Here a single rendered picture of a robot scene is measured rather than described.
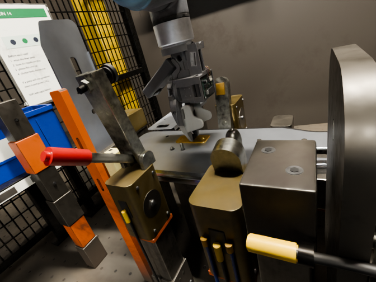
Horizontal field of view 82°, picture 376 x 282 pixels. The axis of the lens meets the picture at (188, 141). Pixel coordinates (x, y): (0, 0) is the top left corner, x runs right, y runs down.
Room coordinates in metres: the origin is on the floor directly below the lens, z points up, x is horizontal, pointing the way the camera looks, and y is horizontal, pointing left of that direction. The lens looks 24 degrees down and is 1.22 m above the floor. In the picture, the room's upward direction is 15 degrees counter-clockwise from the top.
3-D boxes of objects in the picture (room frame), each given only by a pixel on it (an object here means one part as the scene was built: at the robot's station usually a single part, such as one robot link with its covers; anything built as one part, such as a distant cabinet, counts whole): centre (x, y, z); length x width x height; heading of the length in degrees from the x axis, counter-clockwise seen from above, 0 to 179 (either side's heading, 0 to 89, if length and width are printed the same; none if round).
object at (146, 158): (0.33, 0.07, 1.06); 0.03 x 0.01 x 0.03; 147
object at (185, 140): (0.50, -0.01, 1.01); 0.08 x 0.04 x 0.01; 57
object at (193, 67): (0.48, -0.04, 1.16); 0.09 x 0.08 x 0.12; 57
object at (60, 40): (0.61, 0.23, 1.17); 0.12 x 0.01 x 0.34; 147
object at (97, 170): (0.38, 0.19, 0.95); 0.03 x 0.01 x 0.50; 57
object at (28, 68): (0.84, 0.42, 1.30); 0.23 x 0.02 x 0.31; 147
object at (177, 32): (0.49, -0.03, 1.24); 0.08 x 0.08 x 0.05
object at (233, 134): (0.39, -0.09, 1.02); 0.03 x 0.03 x 0.07
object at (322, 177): (0.30, -0.22, 0.84); 0.12 x 0.05 x 0.29; 147
